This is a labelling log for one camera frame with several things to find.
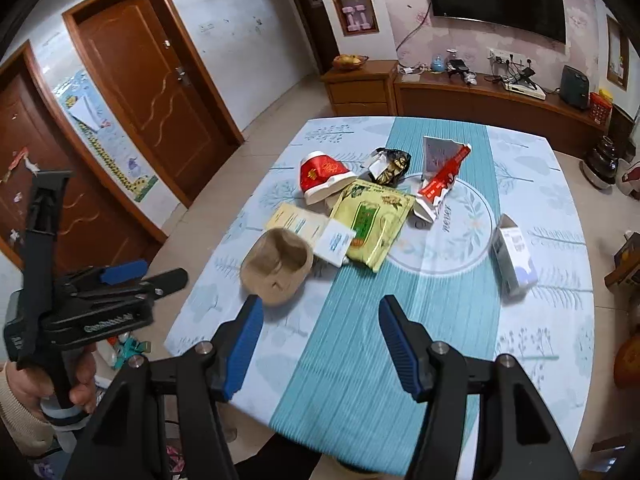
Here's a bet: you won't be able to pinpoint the white purple box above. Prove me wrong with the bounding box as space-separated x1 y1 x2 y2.
490 213 538 298

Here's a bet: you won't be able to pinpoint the red storage box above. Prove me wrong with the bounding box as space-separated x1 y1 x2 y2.
589 91 613 126

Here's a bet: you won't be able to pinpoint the brown wooden door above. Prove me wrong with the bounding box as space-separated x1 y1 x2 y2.
0 42 168 281

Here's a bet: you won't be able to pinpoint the wall niche shelf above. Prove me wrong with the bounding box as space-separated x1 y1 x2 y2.
606 14 630 92

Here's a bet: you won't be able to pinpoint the person's left forearm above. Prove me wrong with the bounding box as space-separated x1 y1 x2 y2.
0 360 56 458

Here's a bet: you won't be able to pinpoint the brown door with handle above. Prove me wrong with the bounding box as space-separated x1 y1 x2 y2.
62 0 246 208

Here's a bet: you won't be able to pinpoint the brown pulp tray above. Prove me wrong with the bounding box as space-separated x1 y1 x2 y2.
240 227 315 307

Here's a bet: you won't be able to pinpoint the black tripod gadget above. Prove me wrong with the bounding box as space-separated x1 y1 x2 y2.
447 59 476 83

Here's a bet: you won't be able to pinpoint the black gold wrapper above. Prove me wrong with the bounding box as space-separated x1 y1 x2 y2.
362 147 412 188

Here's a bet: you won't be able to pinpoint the yellow green packet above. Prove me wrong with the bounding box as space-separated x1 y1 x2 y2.
331 179 416 274

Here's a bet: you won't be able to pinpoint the dark ceramic jar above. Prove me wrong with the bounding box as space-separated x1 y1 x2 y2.
580 135 621 190

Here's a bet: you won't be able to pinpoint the red white paper bowl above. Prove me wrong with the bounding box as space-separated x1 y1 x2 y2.
299 151 357 206

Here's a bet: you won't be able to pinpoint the white set-top box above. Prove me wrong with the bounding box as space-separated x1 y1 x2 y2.
502 80 547 101

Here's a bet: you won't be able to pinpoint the small wooden cabinet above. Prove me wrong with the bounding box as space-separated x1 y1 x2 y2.
320 60 400 117

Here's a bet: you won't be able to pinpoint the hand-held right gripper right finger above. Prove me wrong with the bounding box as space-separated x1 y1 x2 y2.
377 295 583 480

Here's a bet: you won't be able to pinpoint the dark grey appliance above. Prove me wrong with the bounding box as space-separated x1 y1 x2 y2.
559 65 591 110

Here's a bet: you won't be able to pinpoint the pink dumbbells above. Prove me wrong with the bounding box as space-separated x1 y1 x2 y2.
342 4 371 31

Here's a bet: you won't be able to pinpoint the long wooden cabinet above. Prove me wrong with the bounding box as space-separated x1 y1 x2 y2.
392 71 621 156

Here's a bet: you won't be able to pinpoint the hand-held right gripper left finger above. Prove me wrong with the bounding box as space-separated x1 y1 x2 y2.
62 294 265 480

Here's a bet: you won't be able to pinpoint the fruit bowl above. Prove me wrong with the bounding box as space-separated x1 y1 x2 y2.
332 54 370 71

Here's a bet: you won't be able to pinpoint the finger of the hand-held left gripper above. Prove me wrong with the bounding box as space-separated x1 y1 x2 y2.
97 268 188 307
62 259 149 297

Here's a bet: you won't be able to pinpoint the flattened pale yellow carton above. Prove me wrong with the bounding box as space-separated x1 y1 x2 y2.
263 203 357 267

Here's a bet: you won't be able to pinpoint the leaf print striped tablecloth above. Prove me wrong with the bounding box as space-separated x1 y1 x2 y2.
164 116 596 476

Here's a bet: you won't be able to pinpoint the giraffe wall poster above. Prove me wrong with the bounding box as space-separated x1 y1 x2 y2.
52 67 161 203

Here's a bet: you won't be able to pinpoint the person's left hand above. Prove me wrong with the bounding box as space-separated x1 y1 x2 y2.
69 351 97 415

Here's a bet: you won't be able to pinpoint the wall power strip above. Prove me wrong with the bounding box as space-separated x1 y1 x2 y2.
487 49 531 66

